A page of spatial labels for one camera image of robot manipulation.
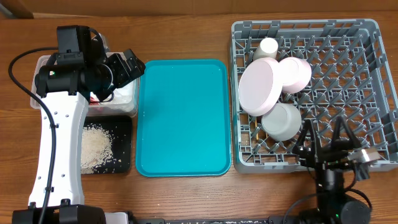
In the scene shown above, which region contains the large pink plate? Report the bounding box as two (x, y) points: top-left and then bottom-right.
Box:
(238, 57), (282, 116)

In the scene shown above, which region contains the spilled white rice pile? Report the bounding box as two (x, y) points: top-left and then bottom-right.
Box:
(81, 126), (113, 174)

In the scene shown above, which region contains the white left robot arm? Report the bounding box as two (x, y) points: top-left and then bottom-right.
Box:
(12, 26), (146, 223)

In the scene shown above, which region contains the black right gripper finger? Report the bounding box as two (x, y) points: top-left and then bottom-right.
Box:
(294, 120), (320, 152)
(330, 116), (362, 151)

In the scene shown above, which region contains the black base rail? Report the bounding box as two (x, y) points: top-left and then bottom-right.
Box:
(133, 215), (302, 224)

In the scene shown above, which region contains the clear plastic bin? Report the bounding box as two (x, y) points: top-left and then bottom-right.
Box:
(30, 55), (140, 117)

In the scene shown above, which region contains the white napkin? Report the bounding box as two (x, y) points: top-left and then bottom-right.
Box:
(111, 81), (136, 104)

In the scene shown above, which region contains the pale green cup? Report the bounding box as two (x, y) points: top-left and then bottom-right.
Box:
(253, 37), (279, 60)

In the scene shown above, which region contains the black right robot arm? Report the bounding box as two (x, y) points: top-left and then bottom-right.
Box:
(283, 116), (373, 223)

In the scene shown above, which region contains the grey dishwasher rack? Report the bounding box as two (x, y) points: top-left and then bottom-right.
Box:
(229, 19), (397, 173)

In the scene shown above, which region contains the teal plastic tray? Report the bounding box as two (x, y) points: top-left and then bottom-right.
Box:
(136, 59), (231, 177)

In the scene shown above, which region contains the red snack wrapper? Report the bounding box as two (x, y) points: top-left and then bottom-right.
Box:
(90, 97), (99, 105)

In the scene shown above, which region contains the black tray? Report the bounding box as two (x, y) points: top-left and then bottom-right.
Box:
(84, 115), (132, 174)

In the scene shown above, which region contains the grey bowl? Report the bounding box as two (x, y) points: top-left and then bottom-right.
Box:
(261, 103), (302, 141)

